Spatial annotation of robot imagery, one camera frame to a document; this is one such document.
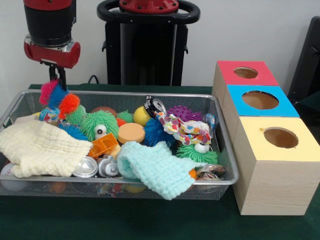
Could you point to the mint green knitted cloth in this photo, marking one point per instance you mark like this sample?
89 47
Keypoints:
160 167

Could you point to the multicolour puffer caterpillar toy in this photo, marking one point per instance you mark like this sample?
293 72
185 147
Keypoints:
67 103

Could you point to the black upright panel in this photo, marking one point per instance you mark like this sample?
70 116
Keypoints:
307 62

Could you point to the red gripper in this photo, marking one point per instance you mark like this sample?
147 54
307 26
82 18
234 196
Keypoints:
53 53

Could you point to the wooden box with three holes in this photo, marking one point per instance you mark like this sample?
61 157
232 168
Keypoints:
275 180

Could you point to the small green puffer toy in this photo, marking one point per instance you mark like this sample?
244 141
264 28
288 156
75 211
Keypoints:
190 153

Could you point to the dark green side cloth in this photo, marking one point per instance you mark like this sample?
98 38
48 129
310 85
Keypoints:
312 98

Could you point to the globe print ball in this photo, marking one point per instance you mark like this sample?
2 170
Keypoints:
46 113

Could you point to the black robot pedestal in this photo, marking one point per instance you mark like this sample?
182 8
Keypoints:
147 50

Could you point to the dark green table cloth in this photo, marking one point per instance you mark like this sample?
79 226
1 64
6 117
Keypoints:
125 220

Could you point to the large green puffer toy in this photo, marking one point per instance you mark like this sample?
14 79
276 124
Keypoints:
100 122

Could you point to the orange plastic toy crate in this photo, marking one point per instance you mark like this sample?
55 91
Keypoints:
103 145

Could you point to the clear plastic packet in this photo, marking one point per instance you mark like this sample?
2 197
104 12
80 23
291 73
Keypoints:
212 121

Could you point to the cream knitted cloth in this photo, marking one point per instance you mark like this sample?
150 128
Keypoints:
42 147

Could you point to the small orange basketball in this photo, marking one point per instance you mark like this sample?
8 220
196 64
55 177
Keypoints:
193 173

